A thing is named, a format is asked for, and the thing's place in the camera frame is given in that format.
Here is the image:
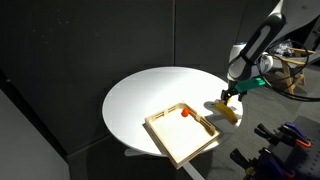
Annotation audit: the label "purple black orange spring clamp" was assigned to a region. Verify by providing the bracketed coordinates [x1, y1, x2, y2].
[254, 121, 313, 150]
[229, 148, 296, 180]

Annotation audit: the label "blue clamps on stand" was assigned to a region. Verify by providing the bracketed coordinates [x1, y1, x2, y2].
[273, 114, 320, 180]

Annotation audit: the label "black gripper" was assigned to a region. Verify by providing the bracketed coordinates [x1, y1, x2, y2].
[220, 79, 248, 106]

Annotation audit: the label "yellow toy banana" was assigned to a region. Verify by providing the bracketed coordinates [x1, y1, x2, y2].
[213, 99, 240, 126]

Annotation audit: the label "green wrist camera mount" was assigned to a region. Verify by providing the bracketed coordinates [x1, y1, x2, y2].
[234, 77, 267, 94]

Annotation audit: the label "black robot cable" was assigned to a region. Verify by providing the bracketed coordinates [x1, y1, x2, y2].
[256, 39, 320, 103]

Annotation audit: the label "shallow wooden tray box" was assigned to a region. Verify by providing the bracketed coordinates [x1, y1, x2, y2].
[144, 101, 222, 170]

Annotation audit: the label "perforated mounting breadboard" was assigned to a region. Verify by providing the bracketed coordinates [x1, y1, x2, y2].
[283, 149, 320, 180]

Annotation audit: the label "wooden chair frame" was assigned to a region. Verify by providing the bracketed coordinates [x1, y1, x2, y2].
[273, 46, 316, 96]

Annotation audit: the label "small red toy ball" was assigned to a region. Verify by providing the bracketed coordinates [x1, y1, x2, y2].
[180, 107, 191, 118]

